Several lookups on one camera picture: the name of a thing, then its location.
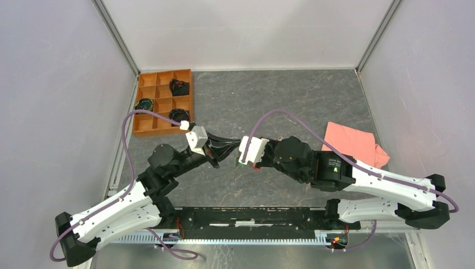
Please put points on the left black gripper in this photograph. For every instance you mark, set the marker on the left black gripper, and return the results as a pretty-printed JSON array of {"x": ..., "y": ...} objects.
[{"x": 220, "y": 149}]

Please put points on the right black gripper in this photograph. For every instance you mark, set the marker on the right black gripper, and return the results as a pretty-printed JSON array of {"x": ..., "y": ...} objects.
[{"x": 270, "y": 143}]

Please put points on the steel key holder red handle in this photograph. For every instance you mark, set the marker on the steel key holder red handle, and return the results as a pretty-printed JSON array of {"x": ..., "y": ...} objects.
[{"x": 239, "y": 164}]

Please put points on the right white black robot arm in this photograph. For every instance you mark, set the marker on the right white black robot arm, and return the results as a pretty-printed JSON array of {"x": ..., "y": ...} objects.
[{"x": 394, "y": 197}]

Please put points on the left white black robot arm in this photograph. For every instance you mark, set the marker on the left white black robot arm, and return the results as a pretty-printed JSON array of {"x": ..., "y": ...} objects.
[{"x": 142, "y": 204}]

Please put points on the black rolled item bottom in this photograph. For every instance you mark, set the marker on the black rolled item bottom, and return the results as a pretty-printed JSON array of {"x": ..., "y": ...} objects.
[{"x": 179, "y": 114}]

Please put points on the black rolled item top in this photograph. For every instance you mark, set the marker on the black rolled item top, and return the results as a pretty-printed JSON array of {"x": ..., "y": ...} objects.
[{"x": 179, "y": 87}]

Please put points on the green black rolled item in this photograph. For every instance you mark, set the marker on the green black rolled item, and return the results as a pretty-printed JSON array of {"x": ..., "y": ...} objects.
[{"x": 144, "y": 106}]

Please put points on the pink folded cloth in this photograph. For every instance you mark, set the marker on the pink folded cloth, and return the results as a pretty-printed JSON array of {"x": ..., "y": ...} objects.
[{"x": 358, "y": 144}]

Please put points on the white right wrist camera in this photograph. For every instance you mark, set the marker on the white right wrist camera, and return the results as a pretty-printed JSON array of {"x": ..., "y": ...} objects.
[{"x": 255, "y": 150}]

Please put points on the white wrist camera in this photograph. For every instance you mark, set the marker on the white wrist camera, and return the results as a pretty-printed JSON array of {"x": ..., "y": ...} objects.
[
  {"x": 255, "y": 150},
  {"x": 195, "y": 135}
]

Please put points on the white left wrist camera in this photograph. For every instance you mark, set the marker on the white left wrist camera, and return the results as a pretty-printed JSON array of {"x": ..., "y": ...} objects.
[{"x": 195, "y": 135}]

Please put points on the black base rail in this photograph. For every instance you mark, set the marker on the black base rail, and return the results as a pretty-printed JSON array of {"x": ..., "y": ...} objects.
[{"x": 252, "y": 222}]

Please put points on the white slotted cable duct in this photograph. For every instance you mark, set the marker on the white slotted cable duct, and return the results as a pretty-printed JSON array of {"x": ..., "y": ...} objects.
[{"x": 172, "y": 238}]

